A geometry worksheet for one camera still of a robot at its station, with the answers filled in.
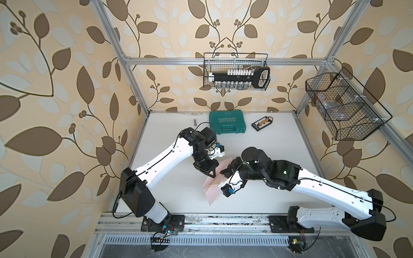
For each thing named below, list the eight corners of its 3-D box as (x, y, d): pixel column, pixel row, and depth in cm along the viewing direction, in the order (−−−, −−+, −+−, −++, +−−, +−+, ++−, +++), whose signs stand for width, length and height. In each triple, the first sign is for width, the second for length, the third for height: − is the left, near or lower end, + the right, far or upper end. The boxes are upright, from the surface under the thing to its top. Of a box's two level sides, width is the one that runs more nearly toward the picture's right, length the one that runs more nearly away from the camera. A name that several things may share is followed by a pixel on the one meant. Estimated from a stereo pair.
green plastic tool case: (209, 135, 109) (209, 131, 105) (209, 114, 122) (209, 109, 118) (245, 135, 109) (246, 131, 105) (242, 114, 122) (242, 109, 118)
